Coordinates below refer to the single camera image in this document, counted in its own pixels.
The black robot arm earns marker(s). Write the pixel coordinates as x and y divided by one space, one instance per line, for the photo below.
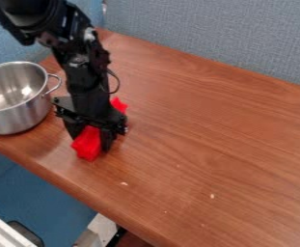
57 24

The white appliance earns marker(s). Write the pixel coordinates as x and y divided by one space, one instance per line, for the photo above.
11 238

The metal pot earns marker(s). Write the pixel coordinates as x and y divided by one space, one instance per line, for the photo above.
26 88

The white table leg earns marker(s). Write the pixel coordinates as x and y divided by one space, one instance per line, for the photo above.
98 234

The red plastic block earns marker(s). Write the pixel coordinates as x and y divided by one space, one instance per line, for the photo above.
87 143

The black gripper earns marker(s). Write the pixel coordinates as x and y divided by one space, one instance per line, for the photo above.
90 108

